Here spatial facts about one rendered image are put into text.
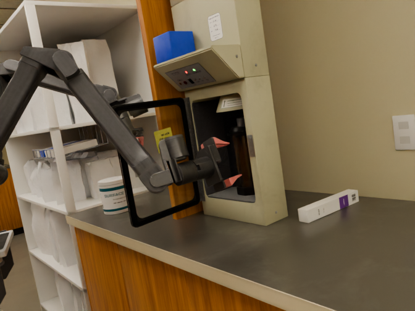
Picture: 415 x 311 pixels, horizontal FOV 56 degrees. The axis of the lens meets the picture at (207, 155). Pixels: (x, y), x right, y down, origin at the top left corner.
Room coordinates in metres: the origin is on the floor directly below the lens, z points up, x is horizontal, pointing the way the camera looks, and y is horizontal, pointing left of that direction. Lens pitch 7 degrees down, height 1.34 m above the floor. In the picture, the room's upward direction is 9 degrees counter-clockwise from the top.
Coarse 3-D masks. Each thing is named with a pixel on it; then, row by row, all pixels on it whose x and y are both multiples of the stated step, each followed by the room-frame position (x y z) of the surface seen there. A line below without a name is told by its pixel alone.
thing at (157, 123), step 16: (128, 112) 1.26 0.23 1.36; (144, 112) 1.30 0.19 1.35; (160, 112) 1.35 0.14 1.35; (176, 112) 1.40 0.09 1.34; (144, 128) 1.30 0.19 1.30; (160, 128) 1.34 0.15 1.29; (176, 128) 1.39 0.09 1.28; (144, 144) 1.29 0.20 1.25; (160, 160) 1.32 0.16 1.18; (144, 192) 1.27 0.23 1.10; (176, 192) 1.36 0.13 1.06; (192, 192) 1.41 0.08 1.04; (128, 208) 1.22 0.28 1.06; (144, 208) 1.26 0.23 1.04; (160, 208) 1.30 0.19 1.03
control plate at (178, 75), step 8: (192, 64) 1.24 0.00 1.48; (168, 72) 1.35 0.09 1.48; (176, 72) 1.32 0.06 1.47; (184, 72) 1.30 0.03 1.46; (192, 72) 1.28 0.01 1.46; (200, 72) 1.25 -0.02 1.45; (176, 80) 1.37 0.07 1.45; (184, 80) 1.34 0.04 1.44; (192, 80) 1.32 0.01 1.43; (200, 80) 1.29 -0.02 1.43; (208, 80) 1.27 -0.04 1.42; (184, 88) 1.39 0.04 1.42
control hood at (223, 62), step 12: (204, 48) 1.15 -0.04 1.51; (216, 48) 1.14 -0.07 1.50; (228, 48) 1.17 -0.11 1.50; (168, 60) 1.31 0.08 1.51; (180, 60) 1.25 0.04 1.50; (192, 60) 1.22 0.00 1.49; (204, 60) 1.19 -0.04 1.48; (216, 60) 1.16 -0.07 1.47; (228, 60) 1.16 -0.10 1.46; (240, 60) 1.19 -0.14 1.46; (216, 72) 1.21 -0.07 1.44; (228, 72) 1.18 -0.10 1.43; (240, 72) 1.19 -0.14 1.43; (204, 84) 1.30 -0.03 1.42
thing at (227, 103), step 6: (222, 96) 1.34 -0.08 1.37; (228, 96) 1.31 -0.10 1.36; (234, 96) 1.30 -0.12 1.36; (240, 96) 1.30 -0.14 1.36; (222, 102) 1.33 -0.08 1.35; (228, 102) 1.30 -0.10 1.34; (234, 102) 1.29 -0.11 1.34; (240, 102) 1.29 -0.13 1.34; (222, 108) 1.32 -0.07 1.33; (228, 108) 1.30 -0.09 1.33; (234, 108) 1.29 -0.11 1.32; (240, 108) 1.28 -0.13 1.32
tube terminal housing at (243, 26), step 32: (192, 0) 1.35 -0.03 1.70; (224, 0) 1.23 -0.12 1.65; (256, 0) 1.26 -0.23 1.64; (224, 32) 1.24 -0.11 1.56; (256, 32) 1.24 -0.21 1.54; (256, 64) 1.23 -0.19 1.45; (192, 96) 1.41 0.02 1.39; (256, 96) 1.22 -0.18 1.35; (256, 128) 1.21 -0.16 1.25; (256, 160) 1.20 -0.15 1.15; (256, 192) 1.21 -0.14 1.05
